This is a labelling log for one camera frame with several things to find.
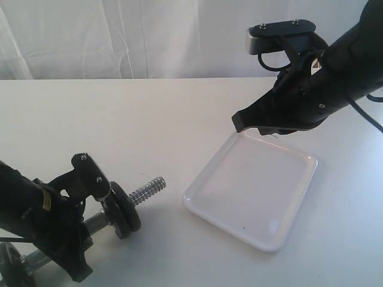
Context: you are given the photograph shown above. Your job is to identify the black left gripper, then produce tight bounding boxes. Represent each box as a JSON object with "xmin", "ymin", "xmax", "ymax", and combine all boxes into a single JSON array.
[{"xmin": 31, "ymin": 168, "xmax": 93, "ymax": 282}]

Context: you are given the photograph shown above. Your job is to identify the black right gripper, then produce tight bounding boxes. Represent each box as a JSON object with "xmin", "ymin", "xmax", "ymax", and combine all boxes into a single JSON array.
[{"xmin": 232, "ymin": 47, "xmax": 353, "ymax": 136}]

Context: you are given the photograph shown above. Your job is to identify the silver threaded dumbbell bar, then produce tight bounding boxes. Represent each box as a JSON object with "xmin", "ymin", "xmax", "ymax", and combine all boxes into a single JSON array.
[{"xmin": 17, "ymin": 176, "xmax": 166, "ymax": 270}]

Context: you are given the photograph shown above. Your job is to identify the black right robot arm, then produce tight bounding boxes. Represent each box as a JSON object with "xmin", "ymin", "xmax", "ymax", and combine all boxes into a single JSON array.
[{"xmin": 232, "ymin": 1, "xmax": 382, "ymax": 135}]

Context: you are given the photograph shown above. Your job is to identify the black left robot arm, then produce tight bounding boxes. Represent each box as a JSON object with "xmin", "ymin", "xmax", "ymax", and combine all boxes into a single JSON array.
[{"xmin": 1, "ymin": 163, "xmax": 92, "ymax": 282}]

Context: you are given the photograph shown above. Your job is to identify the white rectangular plastic tray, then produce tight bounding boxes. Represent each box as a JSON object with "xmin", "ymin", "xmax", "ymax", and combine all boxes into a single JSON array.
[{"xmin": 183, "ymin": 130, "xmax": 318, "ymax": 253}]

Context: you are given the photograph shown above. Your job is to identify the white backdrop curtain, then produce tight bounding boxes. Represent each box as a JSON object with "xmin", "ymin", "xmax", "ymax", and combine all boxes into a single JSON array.
[{"xmin": 1, "ymin": 1, "xmax": 365, "ymax": 80}]

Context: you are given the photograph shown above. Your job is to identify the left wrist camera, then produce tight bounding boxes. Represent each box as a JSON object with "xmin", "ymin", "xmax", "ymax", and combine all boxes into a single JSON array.
[{"xmin": 71, "ymin": 152, "xmax": 111, "ymax": 202}]

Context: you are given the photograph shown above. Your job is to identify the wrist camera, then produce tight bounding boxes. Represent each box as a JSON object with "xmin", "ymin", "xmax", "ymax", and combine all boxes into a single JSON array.
[
  {"xmin": 71, "ymin": 152, "xmax": 111, "ymax": 202},
  {"xmin": 245, "ymin": 19, "xmax": 328, "ymax": 55}
]

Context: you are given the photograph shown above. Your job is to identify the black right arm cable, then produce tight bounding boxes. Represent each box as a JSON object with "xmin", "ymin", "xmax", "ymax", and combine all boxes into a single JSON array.
[{"xmin": 257, "ymin": 50, "xmax": 383, "ymax": 132}]

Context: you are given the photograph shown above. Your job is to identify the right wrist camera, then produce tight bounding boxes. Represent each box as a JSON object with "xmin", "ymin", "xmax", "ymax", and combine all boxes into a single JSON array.
[{"xmin": 245, "ymin": 19, "xmax": 328, "ymax": 55}]

